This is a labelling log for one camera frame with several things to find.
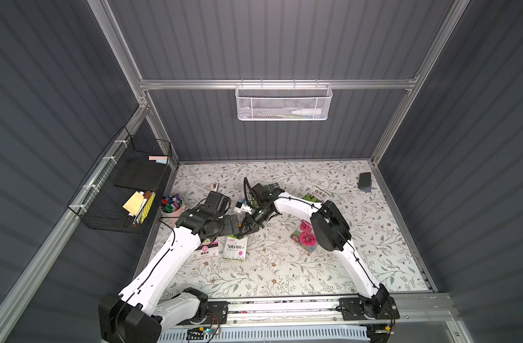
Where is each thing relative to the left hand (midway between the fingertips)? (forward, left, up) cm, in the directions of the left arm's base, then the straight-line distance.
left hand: (227, 229), depth 77 cm
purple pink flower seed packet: (-1, +11, -16) cm, 19 cm away
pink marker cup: (+12, +25, -4) cm, 28 cm away
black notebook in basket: (+15, +31, +14) cm, 37 cm away
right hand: (0, -3, -10) cm, 10 cm away
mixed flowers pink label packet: (-3, -1, -11) cm, 12 cm away
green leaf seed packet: (+26, -40, -15) cm, 50 cm away
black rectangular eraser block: (+34, -67, -15) cm, 77 cm away
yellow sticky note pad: (+3, +29, +13) cm, 32 cm away
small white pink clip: (+31, +12, -14) cm, 36 cm away
